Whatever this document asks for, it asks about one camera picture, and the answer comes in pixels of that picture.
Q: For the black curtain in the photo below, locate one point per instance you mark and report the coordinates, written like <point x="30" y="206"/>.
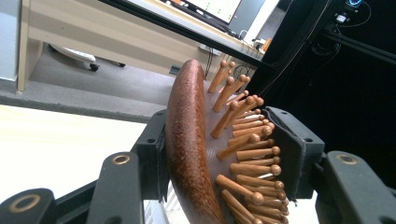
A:
<point x="358" y="109"/>

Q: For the white cabinet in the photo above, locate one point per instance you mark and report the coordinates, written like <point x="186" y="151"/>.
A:
<point x="9" y="37"/>

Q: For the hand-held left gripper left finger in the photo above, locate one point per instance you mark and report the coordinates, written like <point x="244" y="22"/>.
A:
<point x="152" y="161"/>

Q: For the brown wooden hairbrush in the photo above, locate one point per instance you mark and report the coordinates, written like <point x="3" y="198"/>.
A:
<point x="186" y="140"/>

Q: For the grey desk socket box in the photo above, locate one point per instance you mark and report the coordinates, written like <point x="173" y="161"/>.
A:
<point x="175" y="69"/>

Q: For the black metal stand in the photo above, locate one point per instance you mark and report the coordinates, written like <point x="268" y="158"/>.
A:
<point x="358" y="43"/>

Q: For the device with blue light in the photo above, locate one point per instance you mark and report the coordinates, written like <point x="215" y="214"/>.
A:
<point x="354" y="2"/>

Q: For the beige wooden desk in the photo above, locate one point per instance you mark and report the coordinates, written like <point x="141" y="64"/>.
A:
<point x="93" y="28"/>

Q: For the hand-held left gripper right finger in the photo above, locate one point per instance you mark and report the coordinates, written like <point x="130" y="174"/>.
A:
<point x="295" y="161"/>

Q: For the computer monitor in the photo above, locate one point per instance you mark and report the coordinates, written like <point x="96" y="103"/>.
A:
<point x="214" y="7"/>

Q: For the black horizontal frame bar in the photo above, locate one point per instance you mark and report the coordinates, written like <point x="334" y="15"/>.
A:
<point x="186" y="31"/>

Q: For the office chair base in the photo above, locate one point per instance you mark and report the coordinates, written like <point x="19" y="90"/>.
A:
<point x="77" y="56"/>

